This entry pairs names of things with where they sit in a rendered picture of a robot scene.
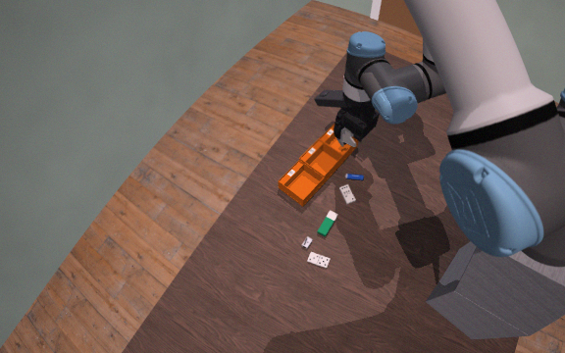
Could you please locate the white domino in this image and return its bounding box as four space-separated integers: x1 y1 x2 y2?
339 184 355 204
307 252 330 268

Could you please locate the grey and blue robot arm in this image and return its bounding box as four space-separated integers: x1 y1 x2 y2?
342 0 565 267

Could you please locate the orange rack of bins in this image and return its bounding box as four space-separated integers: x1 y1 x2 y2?
278 124 359 207

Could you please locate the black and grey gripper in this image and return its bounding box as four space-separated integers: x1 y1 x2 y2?
334 92 379 147

